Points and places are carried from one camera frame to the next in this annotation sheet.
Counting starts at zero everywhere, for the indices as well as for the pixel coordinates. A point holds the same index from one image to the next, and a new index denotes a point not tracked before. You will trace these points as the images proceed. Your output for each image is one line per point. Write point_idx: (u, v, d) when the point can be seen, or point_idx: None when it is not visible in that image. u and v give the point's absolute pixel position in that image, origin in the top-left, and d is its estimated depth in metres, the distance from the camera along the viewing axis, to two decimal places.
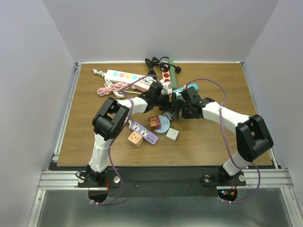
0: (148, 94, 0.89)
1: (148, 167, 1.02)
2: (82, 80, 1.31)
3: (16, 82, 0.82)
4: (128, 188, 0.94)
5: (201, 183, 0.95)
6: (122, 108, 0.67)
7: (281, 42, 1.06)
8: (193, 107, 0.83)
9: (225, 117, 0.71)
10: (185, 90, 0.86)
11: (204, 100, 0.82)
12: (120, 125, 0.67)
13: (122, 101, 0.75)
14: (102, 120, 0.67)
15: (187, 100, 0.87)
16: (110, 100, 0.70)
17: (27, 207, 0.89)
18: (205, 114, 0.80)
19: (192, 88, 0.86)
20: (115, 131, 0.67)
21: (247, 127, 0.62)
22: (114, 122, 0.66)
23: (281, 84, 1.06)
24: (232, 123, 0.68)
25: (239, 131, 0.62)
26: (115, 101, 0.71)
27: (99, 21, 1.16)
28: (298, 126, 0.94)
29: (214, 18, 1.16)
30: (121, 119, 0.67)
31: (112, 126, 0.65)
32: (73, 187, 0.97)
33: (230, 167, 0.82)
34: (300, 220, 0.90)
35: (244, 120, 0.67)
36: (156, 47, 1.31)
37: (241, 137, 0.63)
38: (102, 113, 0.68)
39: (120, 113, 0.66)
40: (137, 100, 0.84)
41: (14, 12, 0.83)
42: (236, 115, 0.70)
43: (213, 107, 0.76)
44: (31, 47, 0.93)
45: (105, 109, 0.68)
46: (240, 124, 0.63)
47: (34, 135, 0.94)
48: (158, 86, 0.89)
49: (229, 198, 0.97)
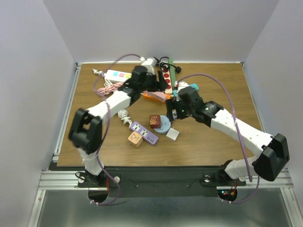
0: (132, 83, 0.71)
1: (147, 167, 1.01)
2: (82, 80, 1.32)
3: (16, 82, 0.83)
4: (128, 188, 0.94)
5: (201, 183, 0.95)
6: (93, 122, 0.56)
7: (281, 42, 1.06)
8: (197, 114, 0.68)
9: (244, 135, 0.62)
10: (187, 93, 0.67)
11: (211, 106, 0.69)
12: (96, 138, 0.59)
13: (94, 110, 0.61)
14: (76, 137, 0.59)
15: (185, 102, 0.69)
16: (78, 112, 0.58)
17: (27, 207, 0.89)
18: (214, 126, 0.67)
19: (193, 89, 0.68)
20: (94, 144, 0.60)
21: (273, 152, 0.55)
22: (87, 140, 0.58)
23: (281, 83, 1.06)
24: (254, 144, 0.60)
25: (266, 158, 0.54)
26: (85, 113, 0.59)
27: (99, 21, 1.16)
28: (298, 126, 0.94)
29: (214, 18, 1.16)
30: (97, 132, 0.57)
31: (87, 145, 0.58)
32: (73, 187, 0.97)
33: (232, 171, 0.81)
34: (300, 220, 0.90)
35: (268, 141, 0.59)
36: (156, 47, 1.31)
37: (266, 162, 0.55)
38: (75, 129, 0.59)
39: (91, 129, 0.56)
40: (115, 100, 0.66)
41: (14, 12, 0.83)
42: (257, 132, 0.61)
43: (227, 119, 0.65)
44: (30, 46, 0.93)
45: (77, 125, 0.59)
46: (267, 149, 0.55)
47: (34, 135, 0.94)
48: (143, 72, 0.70)
49: (229, 198, 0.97)
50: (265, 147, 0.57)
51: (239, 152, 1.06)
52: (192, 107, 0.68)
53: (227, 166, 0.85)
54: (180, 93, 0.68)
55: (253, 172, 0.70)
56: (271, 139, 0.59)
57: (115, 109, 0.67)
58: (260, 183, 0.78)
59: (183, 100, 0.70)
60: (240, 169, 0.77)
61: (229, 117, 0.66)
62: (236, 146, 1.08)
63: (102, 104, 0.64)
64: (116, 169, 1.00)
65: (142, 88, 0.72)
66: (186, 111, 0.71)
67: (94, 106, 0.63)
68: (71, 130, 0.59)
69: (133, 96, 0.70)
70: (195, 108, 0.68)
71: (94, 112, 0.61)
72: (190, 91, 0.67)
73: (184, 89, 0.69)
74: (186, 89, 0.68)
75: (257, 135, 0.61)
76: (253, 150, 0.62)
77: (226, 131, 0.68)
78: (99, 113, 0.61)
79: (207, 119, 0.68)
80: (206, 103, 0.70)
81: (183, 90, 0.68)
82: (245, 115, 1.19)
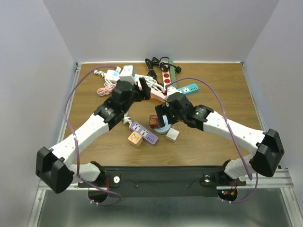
0: (113, 104, 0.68)
1: (148, 167, 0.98)
2: (83, 80, 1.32)
3: (16, 82, 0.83)
4: (127, 188, 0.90)
5: (201, 183, 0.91)
6: (55, 166, 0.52)
7: (281, 42, 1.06)
8: (188, 119, 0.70)
9: (237, 135, 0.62)
10: (176, 100, 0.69)
11: (201, 109, 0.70)
12: (62, 178, 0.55)
13: (59, 151, 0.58)
14: (43, 176, 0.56)
15: (175, 108, 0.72)
16: (40, 153, 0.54)
17: (28, 206, 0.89)
18: (207, 129, 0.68)
19: (182, 94, 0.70)
20: (62, 184, 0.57)
21: (268, 148, 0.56)
22: (53, 182, 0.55)
23: (281, 84, 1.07)
24: (249, 143, 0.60)
25: (262, 155, 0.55)
26: (49, 154, 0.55)
27: (99, 21, 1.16)
28: (298, 126, 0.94)
29: (214, 19, 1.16)
30: (61, 174, 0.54)
31: (54, 187, 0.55)
32: (73, 187, 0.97)
33: (231, 171, 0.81)
34: (300, 220, 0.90)
35: (261, 138, 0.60)
36: (156, 47, 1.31)
37: (262, 160, 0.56)
38: (40, 169, 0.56)
39: (55, 174, 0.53)
40: (88, 130, 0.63)
41: (14, 13, 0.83)
42: (250, 130, 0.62)
43: (218, 121, 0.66)
44: (30, 46, 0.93)
45: (40, 166, 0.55)
46: (261, 146, 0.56)
47: (35, 135, 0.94)
48: (125, 89, 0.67)
49: (229, 198, 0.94)
50: (259, 144, 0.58)
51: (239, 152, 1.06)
52: (182, 113, 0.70)
53: (225, 167, 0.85)
54: (169, 101, 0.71)
55: (251, 170, 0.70)
56: (263, 135, 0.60)
57: (88, 140, 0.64)
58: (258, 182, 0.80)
59: (173, 107, 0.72)
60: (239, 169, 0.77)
61: (220, 118, 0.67)
62: None
63: (70, 140, 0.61)
64: (117, 169, 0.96)
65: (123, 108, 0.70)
66: (178, 116, 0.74)
67: (62, 142, 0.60)
68: (36, 170, 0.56)
69: (114, 117, 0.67)
70: (184, 114, 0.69)
71: (58, 152, 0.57)
72: (178, 98, 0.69)
73: (173, 95, 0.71)
74: (175, 96, 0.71)
75: (250, 134, 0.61)
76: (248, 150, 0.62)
77: (218, 134, 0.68)
78: (63, 154, 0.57)
79: (199, 123, 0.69)
80: (196, 108, 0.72)
81: (172, 97, 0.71)
82: (245, 115, 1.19)
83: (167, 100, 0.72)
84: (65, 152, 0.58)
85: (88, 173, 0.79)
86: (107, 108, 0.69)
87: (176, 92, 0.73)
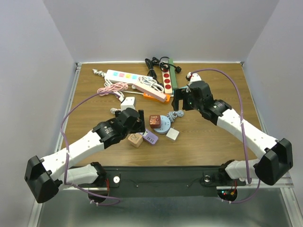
0: (116, 124, 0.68)
1: (147, 167, 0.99)
2: (83, 80, 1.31)
3: (16, 82, 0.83)
4: (127, 188, 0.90)
5: (201, 183, 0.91)
6: (41, 179, 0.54)
7: (281, 42, 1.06)
8: (204, 110, 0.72)
9: (249, 135, 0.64)
10: (199, 88, 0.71)
11: (219, 104, 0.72)
12: (46, 193, 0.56)
13: (49, 163, 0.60)
14: (29, 185, 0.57)
15: (196, 96, 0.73)
16: (31, 161, 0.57)
17: (27, 206, 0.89)
18: (220, 123, 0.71)
19: (205, 84, 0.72)
20: (44, 198, 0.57)
21: (275, 156, 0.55)
22: (36, 192, 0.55)
23: (281, 83, 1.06)
24: (258, 147, 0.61)
25: (268, 161, 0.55)
26: (39, 164, 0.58)
27: (99, 21, 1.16)
28: (298, 126, 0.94)
29: (214, 18, 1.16)
30: (45, 189, 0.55)
31: (36, 197, 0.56)
32: (73, 187, 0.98)
33: (232, 171, 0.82)
34: (300, 220, 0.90)
35: (272, 144, 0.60)
36: (156, 47, 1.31)
37: (268, 165, 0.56)
38: (28, 177, 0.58)
39: (40, 184, 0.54)
40: (82, 146, 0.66)
41: (14, 12, 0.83)
42: (262, 135, 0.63)
43: (233, 119, 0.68)
44: (30, 46, 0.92)
45: (28, 175, 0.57)
46: (269, 152, 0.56)
47: (34, 134, 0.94)
48: (133, 114, 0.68)
49: (229, 198, 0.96)
50: (267, 149, 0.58)
51: (239, 152, 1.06)
52: (201, 102, 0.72)
53: (227, 165, 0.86)
54: (191, 88, 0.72)
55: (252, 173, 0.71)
56: (275, 143, 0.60)
57: (81, 156, 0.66)
58: (260, 182, 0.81)
59: (194, 94, 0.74)
60: (241, 170, 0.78)
61: (236, 117, 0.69)
62: (236, 146, 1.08)
63: (63, 153, 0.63)
64: (116, 169, 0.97)
65: (123, 133, 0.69)
66: (195, 104, 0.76)
67: (55, 154, 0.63)
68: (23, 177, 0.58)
69: (111, 137, 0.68)
70: (203, 104, 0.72)
71: (48, 165, 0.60)
72: (201, 87, 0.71)
73: (197, 83, 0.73)
74: (199, 84, 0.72)
75: (262, 138, 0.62)
76: (256, 153, 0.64)
77: (231, 131, 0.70)
78: (51, 167, 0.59)
79: (214, 117, 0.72)
80: (215, 101, 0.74)
81: (194, 85, 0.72)
82: (245, 115, 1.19)
83: (189, 87, 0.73)
84: (54, 165, 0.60)
85: (84, 177, 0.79)
86: (107, 126, 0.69)
87: (200, 80, 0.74)
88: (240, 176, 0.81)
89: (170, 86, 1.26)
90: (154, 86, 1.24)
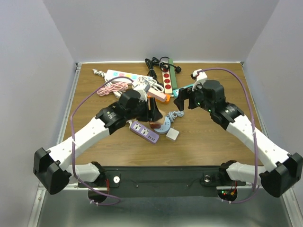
0: (118, 108, 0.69)
1: (147, 167, 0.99)
2: (83, 80, 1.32)
3: (17, 81, 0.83)
4: (127, 188, 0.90)
5: (201, 183, 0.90)
6: (50, 168, 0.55)
7: (281, 42, 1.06)
8: (215, 113, 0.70)
9: (260, 146, 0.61)
10: (212, 90, 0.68)
11: (231, 109, 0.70)
12: (57, 183, 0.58)
13: (57, 153, 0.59)
14: (40, 177, 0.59)
15: (209, 97, 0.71)
16: (38, 154, 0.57)
17: (27, 206, 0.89)
18: (228, 128, 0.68)
19: (220, 86, 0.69)
20: (56, 187, 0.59)
21: (286, 171, 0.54)
22: (48, 183, 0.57)
23: (281, 83, 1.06)
24: (269, 160, 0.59)
25: (278, 174, 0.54)
26: (45, 155, 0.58)
27: (99, 21, 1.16)
28: (298, 126, 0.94)
29: (214, 18, 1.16)
30: (55, 178, 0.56)
31: (48, 187, 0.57)
32: (73, 187, 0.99)
33: (234, 172, 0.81)
34: (300, 220, 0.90)
35: (283, 158, 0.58)
36: (156, 47, 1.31)
37: (277, 179, 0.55)
38: (38, 169, 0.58)
39: (49, 175, 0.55)
40: (87, 134, 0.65)
41: (14, 13, 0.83)
42: (274, 147, 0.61)
43: (245, 126, 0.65)
44: (30, 46, 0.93)
45: (38, 167, 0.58)
46: (280, 166, 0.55)
47: (34, 134, 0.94)
48: (133, 97, 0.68)
49: (229, 198, 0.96)
50: (279, 164, 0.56)
51: (239, 152, 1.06)
52: (213, 105, 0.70)
53: (228, 166, 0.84)
54: (206, 88, 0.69)
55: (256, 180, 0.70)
56: (287, 157, 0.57)
57: (85, 144, 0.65)
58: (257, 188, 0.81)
59: (207, 94, 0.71)
60: (243, 173, 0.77)
61: (248, 124, 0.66)
62: (236, 146, 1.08)
63: (68, 143, 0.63)
64: (116, 169, 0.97)
65: (127, 115, 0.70)
66: (205, 105, 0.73)
67: (61, 144, 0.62)
68: (34, 169, 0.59)
69: (115, 121, 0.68)
70: (214, 108, 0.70)
71: (56, 154, 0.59)
72: (216, 89, 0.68)
73: (211, 84, 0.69)
74: (213, 86, 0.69)
75: (273, 150, 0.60)
76: (265, 165, 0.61)
77: (240, 137, 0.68)
78: (59, 157, 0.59)
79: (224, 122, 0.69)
80: (226, 105, 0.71)
81: (210, 85, 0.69)
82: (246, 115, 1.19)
83: (204, 87, 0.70)
84: (61, 154, 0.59)
85: (87, 174, 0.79)
86: (110, 112, 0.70)
87: (214, 81, 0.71)
88: (241, 178, 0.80)
89: (171, 86, 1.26)
90: (154, 86, 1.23)
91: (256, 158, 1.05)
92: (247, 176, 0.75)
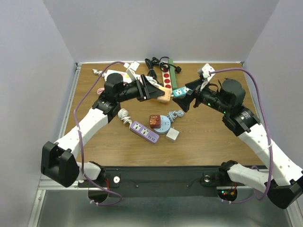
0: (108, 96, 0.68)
1: (147, 167, 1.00)
2: (83, 80, 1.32)
3: (17, 81, 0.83)
4: (127, 188, 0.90)
5: (201, 183, 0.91)
6: (62, 158, 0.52)
7: (282, 41, 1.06)
8: (230, 118, 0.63)
9: (274, 161, 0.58)
10: (233, 93, 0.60)
11: (246, 115, 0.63)
12: (70, 172, 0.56)
13: (65, 142, 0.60)
14: (49, 173, 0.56)
15: (225, 99, 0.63)
16: (46, 148, 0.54)
17: (27, 206, 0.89)
18: (242, 136, 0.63)
19: (241, 89, 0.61)
20: (68, 178, 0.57)
21: (299, 190, 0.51)
22: (61, 174, 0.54)
23: (281, 83, 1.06)
24: (282, 176, 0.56)
25: (290, 192, 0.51)
26: (54, 148, 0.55)
27: (99, 21, 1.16)
28: (298, 126, 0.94)
29: (214, 18, 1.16)
30: (69, 166, 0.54)
31: (62, 178, 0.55)
32: (73, 187, 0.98)
33: (235, 175, 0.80)
34: (300, 220, 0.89)
35: (298, 176, 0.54)
36: (155, 47, 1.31)
37: (287, 196, 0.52)
38: (47, 164, 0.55)
39: (63, 165, 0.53)
40: (90, 122, 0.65)
41: (14, 13, 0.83)
42: (289, 162, 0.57)
43: (260, 138, 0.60)
44: (30, 46, 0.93)
45: (47, 161, 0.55)
46: (294, 184, 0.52)
47: (34, 134, 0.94)
48: (116, 82, 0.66)
49: (229, 198, 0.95)
50: (293, 182, 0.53)
51: (238, 152, 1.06)
52: (228, 109, 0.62)
53: (229, 168, 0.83)
54: (226, 90, 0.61)
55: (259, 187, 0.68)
56: (302, 175, 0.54)
57: (90, 132, 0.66)
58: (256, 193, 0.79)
59: (224, 97, 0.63)
60: (245, 178, 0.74)
61: (264, 135, 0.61)
62: (236, 146, 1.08)
63: (74, 132, 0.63)
64: (117, 169, 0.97)
65: (120, 100, 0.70)
66: (219, 107, 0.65)
67: (67, 135, 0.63)
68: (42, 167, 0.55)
69: (111, 109, 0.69)
70: (229, 111, 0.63)
71: (66, 144, 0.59)
72: (237, 93, 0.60)
73: (232, 86, 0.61)
74: (236, 89, 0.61)
75: (289, 166, 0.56)
76: (276, 179, 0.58)
77: (253, 148, 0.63)
78: (69, 145, 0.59)
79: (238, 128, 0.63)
80: (241, 109, 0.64)
81: (230, 87, 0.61)
82: None
83: (224, 88, 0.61)
84: (71, 143, 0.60)
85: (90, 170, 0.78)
86: (104, 101, 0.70)
87: (235, 81, 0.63)
88: (242, 180, 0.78)
89: (171, 87, 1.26)
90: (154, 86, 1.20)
91: (256, 158, 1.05)
92: (250, 182, 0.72)
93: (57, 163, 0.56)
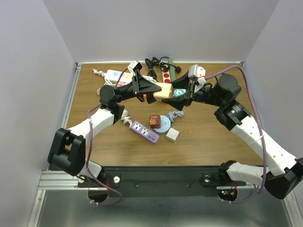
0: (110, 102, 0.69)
1: (147, 167, 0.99)
2: (83, 80, 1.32)
3: (16, 81, 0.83)
4: (127, 188, 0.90)
5: (201, 183, 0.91)
6: (75, 142, 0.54)
7: (282, 41, 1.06)
8: (223, 113, 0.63)
9: (268, 151, 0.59)
10: (229, 90, 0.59)
11: (237, 108, 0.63)
12: (79, 160, 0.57)
13: (77, 129, 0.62)
14: (57, 160, 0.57)
15: (220, 95, 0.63)
16: (58, 133, 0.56)
17: (27, 206, 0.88)
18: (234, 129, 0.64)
19: (237, 85, 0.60)
20: (75, 167, 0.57)
21: (294, 177, 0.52)
22: (70, 161, 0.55)
23: (281, 83, 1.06)
24: (277, 165, 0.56)
25: (286, 181, 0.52)
26: (66, 134, 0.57)
27: (99, 21, 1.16)
28: (298, 126, 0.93)
29: (215, 18, 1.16)
30: (79, 152, 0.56)
31: (70, 165, 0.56)
32: (73, 187, 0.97)
33: (234, 174, 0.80)
34: (300, 220, 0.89)
35: (291, 163, 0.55)
36: (156, 47, 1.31)
37: (284, 185, 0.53)
38: (56, 151, 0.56)
39: (75, 150, 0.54)
40: (99, 117, 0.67)
41: (14, 12, 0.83)
42: (282, 152, 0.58)
43: (252, 129, 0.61)
44: (30, 46, 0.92)
45: (57, 147, 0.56)
46: (289, 172, 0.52)
47: (34, 134, 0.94)
48: (110, 98, 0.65)
49: (229, 198, 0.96)
50: (288, 170, 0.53)
51: (239, 152, 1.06)
52: (222, 105, 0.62)
53: (228, 168, 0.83)
54: (221, 86, 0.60)
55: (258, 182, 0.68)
56: (295, 162, 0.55)
57: (98, 127, 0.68)
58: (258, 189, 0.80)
59: (219, 92, 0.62)
60: (244, 174, 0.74)
61: (255, 126, 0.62)
62: (236, 146, 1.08)
63: (85, 123, 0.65)
64: (116, 169, 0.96)
65: (120, 101, 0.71)
66: (214, 101, 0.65)
67: (79, 124, 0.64)
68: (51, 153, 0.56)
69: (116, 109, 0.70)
70: (223, 107, 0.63)
71: (78, 132, 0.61)
72: (233, 90, 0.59)
73: (227, 82, 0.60)
74: (231, 84, 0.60)
75: (282, 155, 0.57)
76: (271, 170, 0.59)
77: (246, 140, 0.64)
78: (82, 132, 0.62)
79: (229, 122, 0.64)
80: (232, 102, 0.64)
81: (226, 83, 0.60)
82: None
83: (220, 85, 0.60)
84: (83, 131, 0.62)
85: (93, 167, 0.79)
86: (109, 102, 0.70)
87: (231, 76, 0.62)
88: (242, 178, 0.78)
89: None
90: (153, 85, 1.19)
91: (256, 159, 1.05)
92: (249, 177, 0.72)
93: (66, 151, 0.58)
